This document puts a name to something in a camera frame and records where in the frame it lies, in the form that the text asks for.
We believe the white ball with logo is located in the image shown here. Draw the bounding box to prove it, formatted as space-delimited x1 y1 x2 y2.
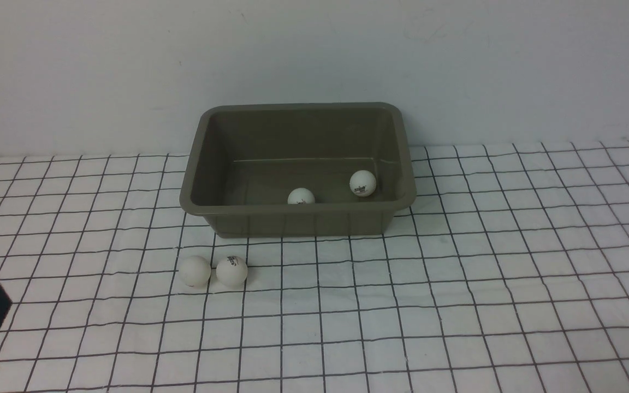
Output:
216 255 248 288

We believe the olive plastic bin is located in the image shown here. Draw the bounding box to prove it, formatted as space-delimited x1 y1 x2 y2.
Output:
179 102 417 238

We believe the white black-grid tablecloth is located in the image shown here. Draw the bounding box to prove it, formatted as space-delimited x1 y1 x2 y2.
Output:
0 141 629 392

